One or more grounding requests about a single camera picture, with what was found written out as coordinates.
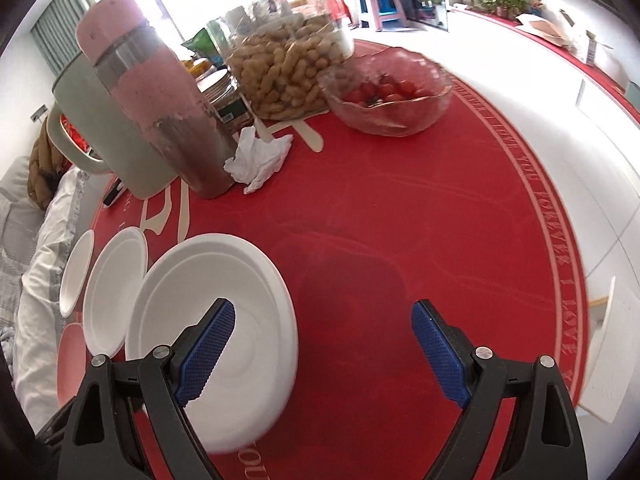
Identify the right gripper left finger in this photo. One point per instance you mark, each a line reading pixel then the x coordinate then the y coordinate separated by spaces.
pixel 101 440

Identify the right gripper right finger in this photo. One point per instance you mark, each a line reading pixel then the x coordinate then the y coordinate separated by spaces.
pixel 543 440

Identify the large white paper bowl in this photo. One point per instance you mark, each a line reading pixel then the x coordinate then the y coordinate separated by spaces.
pixel 255 374

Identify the medium white paper bowl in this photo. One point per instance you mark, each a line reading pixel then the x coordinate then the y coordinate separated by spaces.
pixel 112 290

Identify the pink plastic plate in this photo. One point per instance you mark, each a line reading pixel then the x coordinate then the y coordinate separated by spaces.
pixel 72 362

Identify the small white paper bowl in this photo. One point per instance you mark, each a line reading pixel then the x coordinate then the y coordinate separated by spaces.
pixel 75 273

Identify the round red table mat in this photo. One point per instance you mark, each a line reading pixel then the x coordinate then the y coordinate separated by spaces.
pixel 462 214

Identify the black remote control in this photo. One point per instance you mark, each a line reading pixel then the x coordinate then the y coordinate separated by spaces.
pixel 113 193

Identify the brown knotted cushion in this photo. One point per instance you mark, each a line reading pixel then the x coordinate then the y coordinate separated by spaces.
pixel 46 167

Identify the crumpled white tissue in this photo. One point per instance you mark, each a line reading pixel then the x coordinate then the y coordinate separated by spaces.
pixel 255 160

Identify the pale green electric kettle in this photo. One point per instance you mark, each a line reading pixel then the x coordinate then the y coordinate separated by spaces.
pixel 90 129

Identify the pink steel thermos bottle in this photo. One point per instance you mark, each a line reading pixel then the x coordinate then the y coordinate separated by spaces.
pixel 157 93

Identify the red long counter runner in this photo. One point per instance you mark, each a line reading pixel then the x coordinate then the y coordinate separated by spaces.
pixel 599 77

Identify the glass bowl with tomatoes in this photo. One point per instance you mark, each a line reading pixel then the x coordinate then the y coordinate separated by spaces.
pixel 394 92

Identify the jar of peanuts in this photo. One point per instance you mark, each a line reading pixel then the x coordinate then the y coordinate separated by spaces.
pixel 277 50

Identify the pink plastic stool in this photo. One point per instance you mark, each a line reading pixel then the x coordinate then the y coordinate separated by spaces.
pixel 375 13

